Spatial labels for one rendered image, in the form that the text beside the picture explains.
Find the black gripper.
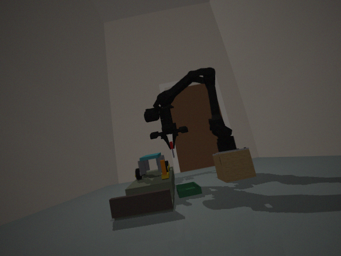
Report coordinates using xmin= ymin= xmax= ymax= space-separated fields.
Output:
xmin=150 ymin=118 xmax=188 ymax=150

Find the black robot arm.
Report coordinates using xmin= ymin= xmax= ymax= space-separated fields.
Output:
xmin=144 ymin=68 xmax=238 ymax=152

